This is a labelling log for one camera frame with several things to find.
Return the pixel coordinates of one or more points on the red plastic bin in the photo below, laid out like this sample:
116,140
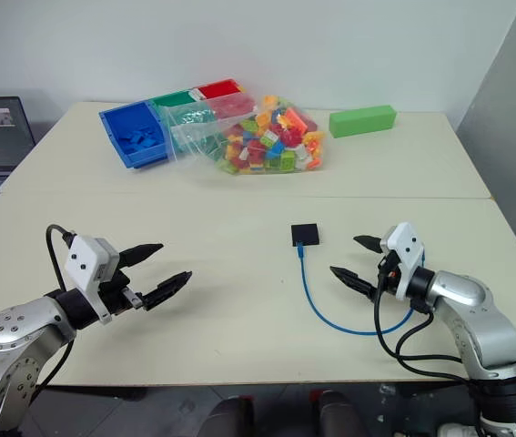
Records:
216,88

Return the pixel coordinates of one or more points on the clear bag of colourful bricks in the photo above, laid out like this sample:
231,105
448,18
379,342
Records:
266,141

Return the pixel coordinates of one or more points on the pile of blue toy bricks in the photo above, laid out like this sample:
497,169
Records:
139,140

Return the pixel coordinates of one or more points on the green plastic bin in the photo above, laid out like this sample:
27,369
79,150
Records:
171,99

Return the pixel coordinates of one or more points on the small black square device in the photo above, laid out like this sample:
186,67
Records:
306,234

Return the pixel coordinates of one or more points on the green rectangular foam block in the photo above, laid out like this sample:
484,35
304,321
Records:
362,120

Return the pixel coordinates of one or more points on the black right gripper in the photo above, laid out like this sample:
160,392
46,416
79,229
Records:
388,275

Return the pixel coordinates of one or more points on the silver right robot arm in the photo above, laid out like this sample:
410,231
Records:
476,314

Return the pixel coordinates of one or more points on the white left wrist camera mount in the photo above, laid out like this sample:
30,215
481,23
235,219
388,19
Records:
85,259

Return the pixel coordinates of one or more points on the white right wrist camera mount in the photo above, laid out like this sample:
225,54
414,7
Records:
405,248

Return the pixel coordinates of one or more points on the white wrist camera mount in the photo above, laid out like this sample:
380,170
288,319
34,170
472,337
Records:
85,259
405,248

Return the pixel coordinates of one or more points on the blue plastic bin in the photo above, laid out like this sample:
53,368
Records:
123,118

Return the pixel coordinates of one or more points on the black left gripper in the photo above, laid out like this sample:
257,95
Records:
118,293

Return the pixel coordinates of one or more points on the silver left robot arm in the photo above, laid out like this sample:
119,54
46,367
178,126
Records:
21,328

